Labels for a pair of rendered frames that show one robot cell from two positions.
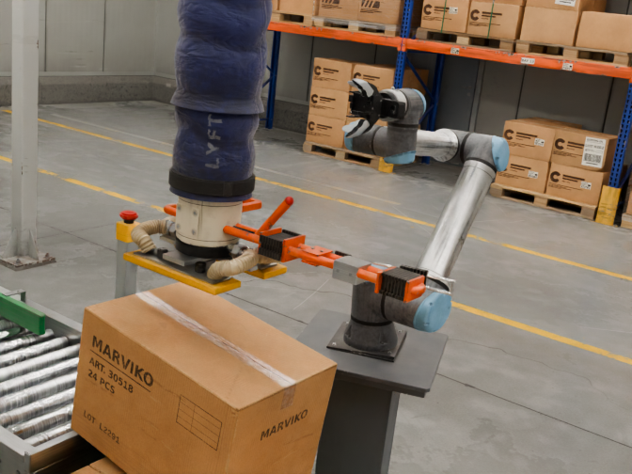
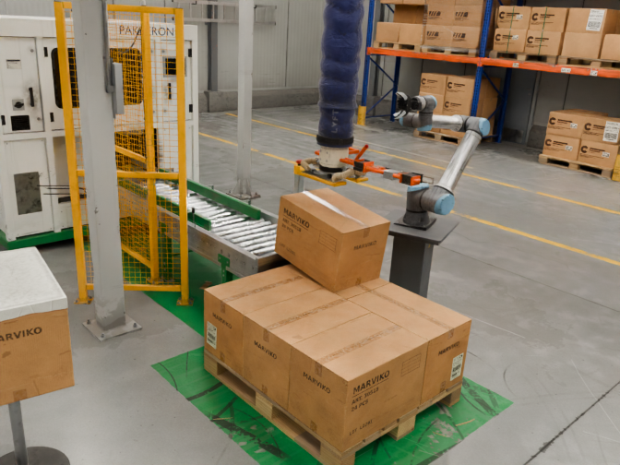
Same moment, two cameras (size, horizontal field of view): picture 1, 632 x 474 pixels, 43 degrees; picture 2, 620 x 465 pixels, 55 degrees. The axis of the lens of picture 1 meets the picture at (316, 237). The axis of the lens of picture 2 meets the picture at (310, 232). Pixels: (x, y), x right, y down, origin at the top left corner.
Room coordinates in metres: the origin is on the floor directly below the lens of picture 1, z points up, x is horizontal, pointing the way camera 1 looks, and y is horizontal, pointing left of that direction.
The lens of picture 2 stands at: (-1.43, -0.37, 2.07)
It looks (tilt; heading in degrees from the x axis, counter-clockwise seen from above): 20 degrees down; 13
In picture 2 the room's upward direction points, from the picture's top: 3 degrees clockwise
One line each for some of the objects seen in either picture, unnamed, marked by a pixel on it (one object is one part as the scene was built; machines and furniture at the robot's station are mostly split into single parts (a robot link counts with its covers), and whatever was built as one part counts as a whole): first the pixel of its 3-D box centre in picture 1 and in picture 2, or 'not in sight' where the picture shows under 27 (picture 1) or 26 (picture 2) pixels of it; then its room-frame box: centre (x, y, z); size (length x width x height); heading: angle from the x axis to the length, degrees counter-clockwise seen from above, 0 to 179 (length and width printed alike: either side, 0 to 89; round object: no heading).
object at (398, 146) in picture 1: (398, 142); (423, 121); (2.39, -0.21, 1.51); 0.12 x 0.09 x 0.12; 53
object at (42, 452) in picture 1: (124, 419); (297, 251); (2.25, 0.53, 0.58); 0.70 x 0.03 x 0.06; 146
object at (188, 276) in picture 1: (181, 264); (321, 175); (2.01, 0.34, 1.19); 0.34 x 0.10 x 0.05; 55
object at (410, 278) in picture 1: (400, 284); (410, 179); (1.74, -0.20, 1.29); 0.08 x 0.07 x 0.05; 55
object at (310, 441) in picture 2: not in sight; (328, 374); (1.62, 0.14, 0.07); 1.20 x 1.00 x 0.14; 56
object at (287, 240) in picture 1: (281, 244); (363, 165); (1.95, 0.08, 1.29); 0.10 x 0.08 x 0.06; 145
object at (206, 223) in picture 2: not in sight; (152, 199); (2.89, 1.94, 0.60); 1.60 x 0.10 x 0.09; 56
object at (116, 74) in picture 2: not in sight; (113, 87); (1.91, 1.66, 1.62); 0.20 x 0.05 x 0.30; 56
